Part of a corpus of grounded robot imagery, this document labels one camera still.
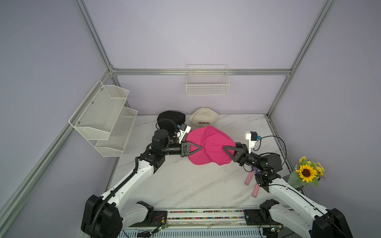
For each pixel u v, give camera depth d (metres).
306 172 0.65
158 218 0.74
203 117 1.07
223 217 0.75
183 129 0.65
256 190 0.82
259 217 0.73
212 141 0.66
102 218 0.38
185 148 0.62
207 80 0.96
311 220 0.43
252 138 0.59
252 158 0.61
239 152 0.60
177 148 0.63
